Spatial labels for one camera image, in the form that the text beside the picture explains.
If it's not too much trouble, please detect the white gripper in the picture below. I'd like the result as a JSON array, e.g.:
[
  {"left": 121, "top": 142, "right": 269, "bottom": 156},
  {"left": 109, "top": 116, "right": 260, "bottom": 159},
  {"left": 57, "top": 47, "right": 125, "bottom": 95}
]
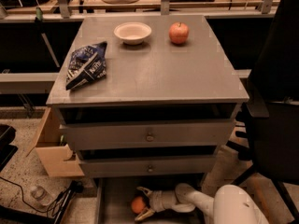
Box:
[{"left": 135, "top": 187, "right": 178, "bottom": 222}]

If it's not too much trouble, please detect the orange fruit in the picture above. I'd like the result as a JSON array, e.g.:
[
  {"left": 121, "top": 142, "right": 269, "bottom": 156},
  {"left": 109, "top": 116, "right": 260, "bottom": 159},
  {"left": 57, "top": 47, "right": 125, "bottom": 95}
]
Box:
[{"left": 131, "top": 196, "right": 147, "bottom": 214}]

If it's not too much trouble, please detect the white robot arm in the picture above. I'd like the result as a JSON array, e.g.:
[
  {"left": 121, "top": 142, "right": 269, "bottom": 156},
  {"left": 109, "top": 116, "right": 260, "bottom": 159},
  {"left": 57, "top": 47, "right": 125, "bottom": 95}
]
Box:
[{"left": 131, "top": 183, "right": 269, "bottom": 224}]

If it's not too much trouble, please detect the grey bottom drawer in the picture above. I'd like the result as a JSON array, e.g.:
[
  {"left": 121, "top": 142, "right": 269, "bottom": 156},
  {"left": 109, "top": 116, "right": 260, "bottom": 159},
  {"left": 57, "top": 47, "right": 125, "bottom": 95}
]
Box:
[{"left": 95, "top": 175, "right": 207, "bottom": 224}]

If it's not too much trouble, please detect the grey drawer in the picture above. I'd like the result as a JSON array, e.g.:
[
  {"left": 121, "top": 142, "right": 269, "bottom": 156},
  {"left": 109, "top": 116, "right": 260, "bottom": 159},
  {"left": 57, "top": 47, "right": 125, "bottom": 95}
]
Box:
[
  {"left": 79, "top": 155, "right": 216, "bottom": 177},
  {"left": 95, "top": 175, "right": 207, "bottom": 224},
  {"left": 61, "top": 119, "right": 235, "bottom": 150}
]

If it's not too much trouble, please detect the grey middle drawer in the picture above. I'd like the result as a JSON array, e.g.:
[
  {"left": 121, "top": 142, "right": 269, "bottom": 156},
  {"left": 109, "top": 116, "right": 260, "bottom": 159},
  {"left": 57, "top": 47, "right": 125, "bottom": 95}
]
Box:
[{"left": 79, "top": 155, "right": 216, "bottom": 177}]

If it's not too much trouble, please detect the grey top drawer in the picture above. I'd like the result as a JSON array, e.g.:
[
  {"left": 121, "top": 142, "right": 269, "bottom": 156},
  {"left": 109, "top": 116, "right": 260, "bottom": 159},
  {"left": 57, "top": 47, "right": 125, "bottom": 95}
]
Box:
[{"left": 61, "top": 119, "right": 235, "bottom": 150}]

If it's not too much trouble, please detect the grey drawer cabinet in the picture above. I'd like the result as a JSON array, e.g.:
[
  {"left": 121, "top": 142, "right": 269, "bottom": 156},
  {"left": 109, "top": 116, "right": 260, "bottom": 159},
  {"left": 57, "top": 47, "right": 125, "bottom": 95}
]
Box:
[{"left": 46, "top": 14, "right": 249, "bottom": 187}]

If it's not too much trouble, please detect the cardboard box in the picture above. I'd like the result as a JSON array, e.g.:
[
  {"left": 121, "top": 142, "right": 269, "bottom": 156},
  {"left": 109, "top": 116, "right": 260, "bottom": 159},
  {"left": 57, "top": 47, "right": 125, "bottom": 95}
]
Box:
[{"left": 27, "top": 107, "right": 84, "bottom": 177}]

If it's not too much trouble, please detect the clear plastic bottle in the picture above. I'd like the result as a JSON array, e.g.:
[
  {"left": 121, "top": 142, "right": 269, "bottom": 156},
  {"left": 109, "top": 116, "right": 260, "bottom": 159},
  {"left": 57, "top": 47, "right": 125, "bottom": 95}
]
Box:
[{"left": 30, "top": 186, "right": 52, "bottom": 206}]

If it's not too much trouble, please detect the blue chip bag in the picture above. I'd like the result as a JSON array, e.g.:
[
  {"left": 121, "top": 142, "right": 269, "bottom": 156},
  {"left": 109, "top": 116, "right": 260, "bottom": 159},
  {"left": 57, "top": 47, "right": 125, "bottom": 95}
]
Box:
[{"left": 66, "top": 41, "right": 107, "bottom": 90}]

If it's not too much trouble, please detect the black office chair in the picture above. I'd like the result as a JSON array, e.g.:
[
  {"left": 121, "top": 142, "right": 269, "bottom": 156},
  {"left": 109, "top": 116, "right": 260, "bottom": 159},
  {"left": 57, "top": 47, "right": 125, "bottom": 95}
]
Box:
[{"left": 227, "top": 0, "right": 299, "bottom": 224}]

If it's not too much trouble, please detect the black case on floor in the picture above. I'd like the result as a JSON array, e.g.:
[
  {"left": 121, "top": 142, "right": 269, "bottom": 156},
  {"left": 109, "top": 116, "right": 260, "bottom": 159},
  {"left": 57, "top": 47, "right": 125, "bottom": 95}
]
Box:
[{"left": 0, "top": 124, "right": 18, "bottom": 171}]

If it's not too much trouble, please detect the white paper bowl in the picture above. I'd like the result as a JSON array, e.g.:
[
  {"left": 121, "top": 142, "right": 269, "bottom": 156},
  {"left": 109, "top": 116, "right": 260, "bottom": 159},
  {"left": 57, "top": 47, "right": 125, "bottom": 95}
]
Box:
[{"left": 114, "top": 22, "right": 151, "bottom": 45}]

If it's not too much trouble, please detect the red apple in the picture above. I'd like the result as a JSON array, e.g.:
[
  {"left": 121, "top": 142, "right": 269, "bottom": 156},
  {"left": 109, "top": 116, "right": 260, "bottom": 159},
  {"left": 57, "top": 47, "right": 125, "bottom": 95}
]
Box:
[{"left": 168, "top": 22, "right": 189, "bottom": 45}]

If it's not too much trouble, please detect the wooden shelf with metal posts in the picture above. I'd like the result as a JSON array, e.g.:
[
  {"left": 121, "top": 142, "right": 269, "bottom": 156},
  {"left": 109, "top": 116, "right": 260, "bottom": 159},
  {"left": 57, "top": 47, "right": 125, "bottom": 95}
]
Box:
[{"left": 0, "top": 0, "right": 280, "bottom": 21}]

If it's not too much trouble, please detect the black floor cable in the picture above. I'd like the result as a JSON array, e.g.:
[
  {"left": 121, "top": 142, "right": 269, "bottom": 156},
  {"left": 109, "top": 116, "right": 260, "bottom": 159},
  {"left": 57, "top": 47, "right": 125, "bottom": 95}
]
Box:
[{"left": 0, "top": 175, "right": 84, "bottom": 218}]

